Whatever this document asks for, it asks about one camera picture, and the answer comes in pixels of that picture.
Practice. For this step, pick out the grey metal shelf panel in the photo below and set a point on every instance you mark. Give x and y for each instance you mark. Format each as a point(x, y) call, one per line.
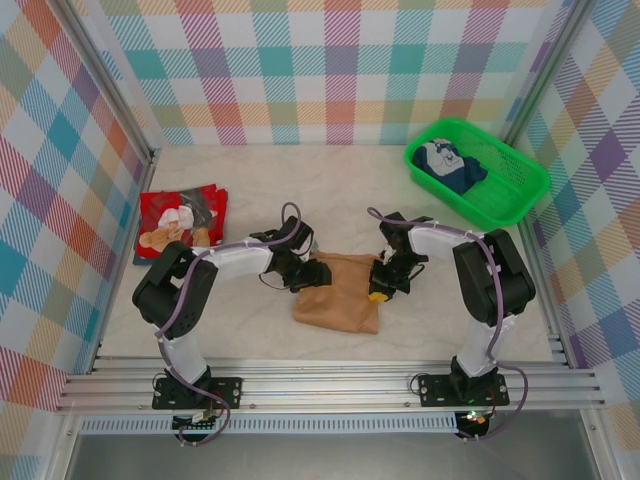
point(325, 457)

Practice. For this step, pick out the aluminium frame post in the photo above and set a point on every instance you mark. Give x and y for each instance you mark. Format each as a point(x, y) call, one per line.
point(545, 75)
point(105, 80)

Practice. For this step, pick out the tan trousers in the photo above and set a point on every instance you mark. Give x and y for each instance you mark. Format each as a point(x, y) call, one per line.
point(340, 305)

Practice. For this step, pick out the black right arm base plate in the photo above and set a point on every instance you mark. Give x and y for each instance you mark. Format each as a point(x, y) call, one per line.
point(435, 390)

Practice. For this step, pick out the red printed t-shirt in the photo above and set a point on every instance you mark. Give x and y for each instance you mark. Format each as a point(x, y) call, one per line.
point(155, 205)

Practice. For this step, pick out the aluminium mounting rail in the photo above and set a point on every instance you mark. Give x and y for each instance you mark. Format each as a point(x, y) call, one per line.
point(325, 387)

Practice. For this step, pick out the green plastic basket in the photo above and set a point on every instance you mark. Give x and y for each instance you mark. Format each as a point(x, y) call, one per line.
point(520, 190)

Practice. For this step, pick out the navy and white t-shirt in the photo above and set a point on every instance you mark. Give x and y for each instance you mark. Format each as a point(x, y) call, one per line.
point(450, 170)

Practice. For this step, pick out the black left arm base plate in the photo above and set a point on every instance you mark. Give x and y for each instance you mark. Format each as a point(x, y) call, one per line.
point(225, 392)

